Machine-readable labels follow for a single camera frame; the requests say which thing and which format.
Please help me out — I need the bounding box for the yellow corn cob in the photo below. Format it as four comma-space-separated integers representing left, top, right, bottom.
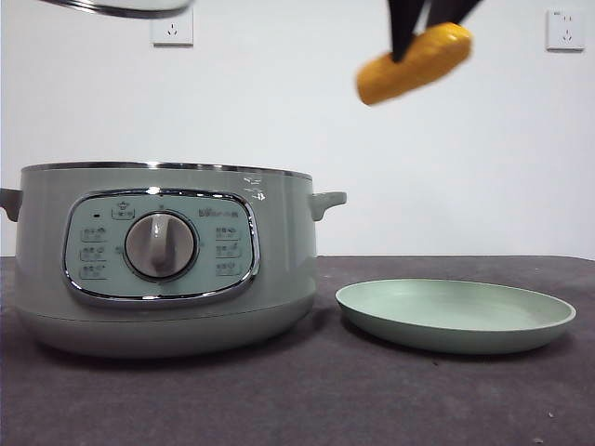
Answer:
355, 21, 475, 108

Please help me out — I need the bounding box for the glass lid with green knob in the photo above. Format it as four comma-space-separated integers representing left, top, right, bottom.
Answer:
38, 0, 197, 20

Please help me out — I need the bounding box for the pale green electric steamer pot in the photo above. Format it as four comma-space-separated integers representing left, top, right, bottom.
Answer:
0, 161, 349, 360

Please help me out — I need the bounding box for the pale green round plate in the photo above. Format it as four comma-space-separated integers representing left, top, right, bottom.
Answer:
335, 278, 578, 357

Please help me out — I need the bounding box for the beige steamer control dial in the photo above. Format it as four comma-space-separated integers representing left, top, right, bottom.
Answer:
125, 212, 200, 281

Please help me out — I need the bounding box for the white wall socket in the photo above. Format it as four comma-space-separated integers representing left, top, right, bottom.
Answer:
151, 16, 195, 48
545, 9, 587, 53

